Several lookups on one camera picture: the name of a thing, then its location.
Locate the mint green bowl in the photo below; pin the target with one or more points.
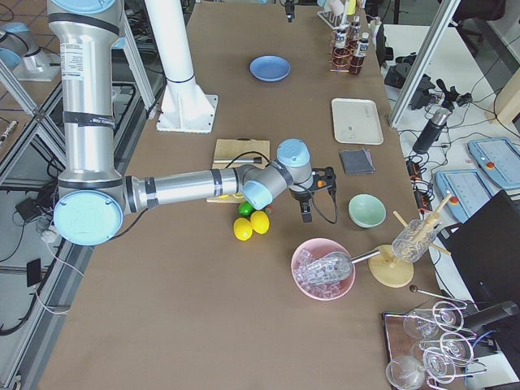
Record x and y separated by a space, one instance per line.
366 210

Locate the teach pendant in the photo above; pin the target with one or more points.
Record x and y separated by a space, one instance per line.
469 191
499 160

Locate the tea bottle top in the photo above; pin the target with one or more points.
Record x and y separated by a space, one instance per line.
340 53

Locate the green lime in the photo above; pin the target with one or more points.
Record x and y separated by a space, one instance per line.
245 209

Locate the bamboo cutting board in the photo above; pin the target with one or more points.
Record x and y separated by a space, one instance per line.
235 148

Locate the blue plate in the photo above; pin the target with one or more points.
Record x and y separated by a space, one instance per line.
270 68

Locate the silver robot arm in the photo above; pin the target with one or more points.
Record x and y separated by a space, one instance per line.
93 196

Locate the tea bottle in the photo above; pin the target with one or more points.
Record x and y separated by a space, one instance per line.
354 32
361 45
340 53

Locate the black laptop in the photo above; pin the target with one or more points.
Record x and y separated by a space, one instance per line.
485 250

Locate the steel muddler black tip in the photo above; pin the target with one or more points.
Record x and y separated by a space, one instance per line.
222 163

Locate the tea bottle lower left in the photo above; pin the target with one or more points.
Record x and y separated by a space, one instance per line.
361 45

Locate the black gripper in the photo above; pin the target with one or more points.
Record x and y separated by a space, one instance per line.
301 197

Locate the wooden cup tree stand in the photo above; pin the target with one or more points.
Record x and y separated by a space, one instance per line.
388 269

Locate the cream rabbit tray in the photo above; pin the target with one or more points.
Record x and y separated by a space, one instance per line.
356 121

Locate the yellow lemon near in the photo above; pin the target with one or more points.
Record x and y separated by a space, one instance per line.
242 229

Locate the yellow lemon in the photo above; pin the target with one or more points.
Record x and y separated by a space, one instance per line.
242 229
260 222

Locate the clear glass tumbler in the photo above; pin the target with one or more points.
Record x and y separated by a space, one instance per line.
413 241

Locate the yellow lemon far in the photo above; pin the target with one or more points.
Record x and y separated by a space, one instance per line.
260 222

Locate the white wire cup rack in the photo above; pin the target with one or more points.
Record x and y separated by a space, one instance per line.
335 13

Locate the pink bowl of ice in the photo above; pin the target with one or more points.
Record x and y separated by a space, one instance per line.
308 252

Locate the metal ice scoop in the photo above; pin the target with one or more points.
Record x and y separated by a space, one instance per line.
334 267

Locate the black thermos bottle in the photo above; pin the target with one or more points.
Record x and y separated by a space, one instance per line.
431 131

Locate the grey folded cloth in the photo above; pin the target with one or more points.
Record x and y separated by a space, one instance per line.
357 162

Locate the tea bottle lower right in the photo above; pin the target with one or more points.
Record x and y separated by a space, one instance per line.
354 32

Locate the wine glass tray rack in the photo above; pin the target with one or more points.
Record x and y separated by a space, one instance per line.
430 348

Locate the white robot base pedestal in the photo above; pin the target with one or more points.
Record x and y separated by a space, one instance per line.
185 107

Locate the teach pendant far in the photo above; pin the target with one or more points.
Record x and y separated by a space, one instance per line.
499 160

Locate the copper wire bottle rack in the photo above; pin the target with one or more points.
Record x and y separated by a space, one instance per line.
348 53

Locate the teach pendant near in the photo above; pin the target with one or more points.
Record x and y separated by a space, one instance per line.
469 191

